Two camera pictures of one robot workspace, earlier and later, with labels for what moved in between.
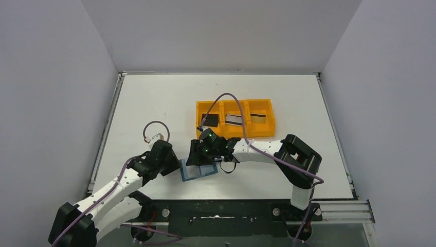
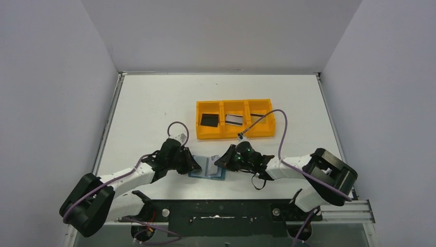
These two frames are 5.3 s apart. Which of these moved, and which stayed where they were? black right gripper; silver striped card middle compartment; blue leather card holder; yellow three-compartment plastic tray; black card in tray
Moved: black right gripper; blue leather card holder
Stayed: black card in tray; silver striped card middle compartment; yellow three-compartment plastic tray
